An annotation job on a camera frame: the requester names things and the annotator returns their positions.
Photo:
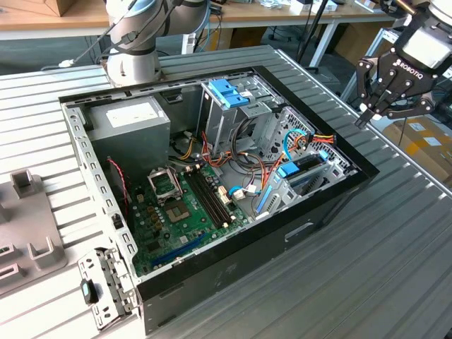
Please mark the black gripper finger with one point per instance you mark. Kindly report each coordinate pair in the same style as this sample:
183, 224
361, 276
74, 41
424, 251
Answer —
413, 106
366, 77

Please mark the grey power supply box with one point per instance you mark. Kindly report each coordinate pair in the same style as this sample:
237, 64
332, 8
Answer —
134, 141

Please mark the green motherboard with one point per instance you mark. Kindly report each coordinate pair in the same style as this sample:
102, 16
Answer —
169, 243

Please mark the grey metal drive cage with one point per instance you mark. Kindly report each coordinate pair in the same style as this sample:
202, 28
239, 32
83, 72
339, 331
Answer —
219, 127

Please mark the blue plastic drive latch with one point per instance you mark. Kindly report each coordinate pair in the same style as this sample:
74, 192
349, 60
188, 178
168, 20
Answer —
229, 93

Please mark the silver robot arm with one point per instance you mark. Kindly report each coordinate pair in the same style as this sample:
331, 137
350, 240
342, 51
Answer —
130, 63

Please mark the brown cardboard box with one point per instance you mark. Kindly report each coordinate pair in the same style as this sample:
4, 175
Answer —
416, 148

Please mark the long wooden desk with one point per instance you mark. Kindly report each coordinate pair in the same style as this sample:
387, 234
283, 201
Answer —
268, 16

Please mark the blue expansion slot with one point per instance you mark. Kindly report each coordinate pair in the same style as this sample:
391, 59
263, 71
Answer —
180, 249

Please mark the black stand pole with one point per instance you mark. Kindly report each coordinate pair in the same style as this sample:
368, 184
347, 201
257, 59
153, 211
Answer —
311, 31

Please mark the CPU socket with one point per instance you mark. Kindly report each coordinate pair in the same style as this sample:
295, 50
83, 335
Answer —
179, 212

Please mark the small cardboard box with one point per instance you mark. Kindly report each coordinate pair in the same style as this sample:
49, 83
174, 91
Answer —
60, 7

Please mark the large brown cardboard sheet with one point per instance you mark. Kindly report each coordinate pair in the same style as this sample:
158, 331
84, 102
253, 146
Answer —
353, 40

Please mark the grey parts rack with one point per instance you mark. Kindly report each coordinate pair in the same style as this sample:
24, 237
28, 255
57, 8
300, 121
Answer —
31, 219

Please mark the grey metal disk bay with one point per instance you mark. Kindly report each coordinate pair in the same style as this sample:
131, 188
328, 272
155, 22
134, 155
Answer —
279, 187

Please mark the black blue case latch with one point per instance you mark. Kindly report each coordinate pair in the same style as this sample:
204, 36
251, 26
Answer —
88, 291

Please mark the black open PC case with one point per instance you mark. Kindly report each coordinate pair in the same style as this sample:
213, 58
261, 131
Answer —
247, 261

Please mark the hard disk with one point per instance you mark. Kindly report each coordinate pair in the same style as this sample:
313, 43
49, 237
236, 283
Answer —
287, 170

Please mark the black RAM slot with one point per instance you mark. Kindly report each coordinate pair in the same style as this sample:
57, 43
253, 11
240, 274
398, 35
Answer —
213, 197
203, 202

